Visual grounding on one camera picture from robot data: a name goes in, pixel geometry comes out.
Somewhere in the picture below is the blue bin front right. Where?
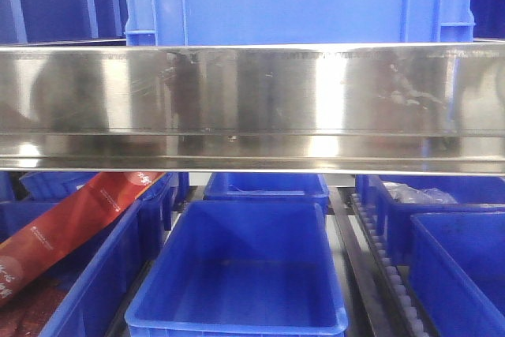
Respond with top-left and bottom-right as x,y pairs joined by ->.
410,212 -> 504,336

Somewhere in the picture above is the blue bin left with packaging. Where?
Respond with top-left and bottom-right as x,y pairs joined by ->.
1,177 -> 174,336

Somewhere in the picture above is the stainless steel shelf rack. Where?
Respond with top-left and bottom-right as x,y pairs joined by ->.
1,41 -> 504,175

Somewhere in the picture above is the blue bin rear right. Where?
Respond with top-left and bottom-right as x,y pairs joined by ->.
356,174 -> 504,265

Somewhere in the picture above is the dark blue crate upper left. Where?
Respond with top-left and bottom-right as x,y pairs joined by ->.
1,0 -> 127,44

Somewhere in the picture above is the clear plastic bag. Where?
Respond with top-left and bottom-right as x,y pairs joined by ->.
384,182 -> 458,204

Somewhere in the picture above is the red printed packaging box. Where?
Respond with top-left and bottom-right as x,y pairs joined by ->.
1,171 -> 163,305

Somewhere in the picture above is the large blue crate upper shelf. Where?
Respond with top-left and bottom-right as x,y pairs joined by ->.
125,0 -> 474,46

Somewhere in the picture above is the blue bin rear left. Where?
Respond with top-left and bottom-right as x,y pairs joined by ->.
20,171 -> 189,212

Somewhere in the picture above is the roller track rail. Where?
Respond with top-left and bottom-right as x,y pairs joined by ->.
327,186 -> 438,336

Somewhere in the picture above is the empty blue bin centre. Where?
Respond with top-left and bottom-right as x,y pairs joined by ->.
125,200 -> 349,336

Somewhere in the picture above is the blue bin rear centre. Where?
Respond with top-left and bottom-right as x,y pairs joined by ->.
204,172 -> 330,215

